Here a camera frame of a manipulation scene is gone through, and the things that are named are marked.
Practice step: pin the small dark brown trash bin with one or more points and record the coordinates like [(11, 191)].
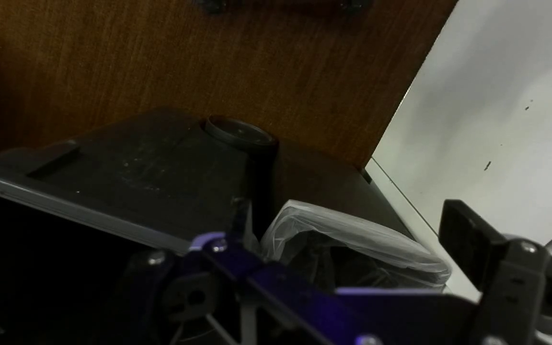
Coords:
[(333, 185)]

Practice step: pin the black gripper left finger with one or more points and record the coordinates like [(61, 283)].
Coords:
[(153, 300)]

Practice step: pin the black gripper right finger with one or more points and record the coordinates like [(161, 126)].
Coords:
[(512, 289)]

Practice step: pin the white door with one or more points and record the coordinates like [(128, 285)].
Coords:
[(512, 97)]

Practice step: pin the big black trash bin body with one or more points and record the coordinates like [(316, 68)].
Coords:
[(128, 185)]

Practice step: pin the clear plastic bin liner bag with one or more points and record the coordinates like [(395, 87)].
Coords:
[(352, 243)]

